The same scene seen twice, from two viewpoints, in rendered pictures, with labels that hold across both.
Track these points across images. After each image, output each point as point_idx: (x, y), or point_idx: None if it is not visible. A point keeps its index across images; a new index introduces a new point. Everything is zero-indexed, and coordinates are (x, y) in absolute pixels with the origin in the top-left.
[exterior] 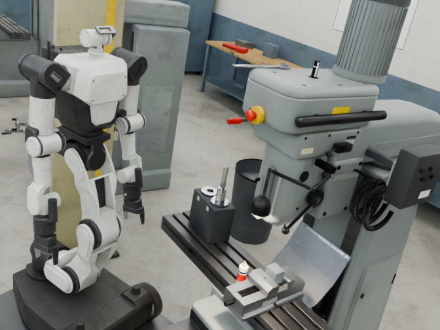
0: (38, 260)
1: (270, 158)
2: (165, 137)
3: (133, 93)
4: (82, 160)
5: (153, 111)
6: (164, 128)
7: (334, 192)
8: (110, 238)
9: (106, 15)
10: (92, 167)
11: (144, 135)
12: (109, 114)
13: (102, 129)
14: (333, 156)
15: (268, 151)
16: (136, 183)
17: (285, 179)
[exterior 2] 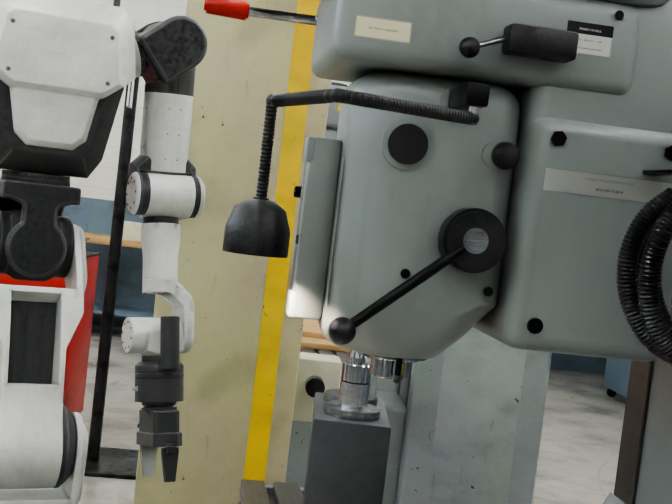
0: None
1: (339, 125)
2: (506, 474)
3: (169, 113)
4: (0, 241)
5: (473, 398)
6: (504, 449)
7: (563, 241)
8: (31, 462)
9: (287, 90)
10: (20, 264)
11: (447, 461)
12: (65, 123)
13: (59, 171)
14: (535, 100)
15: (340, 107)
16: (160, 356)
17: (291, 103)
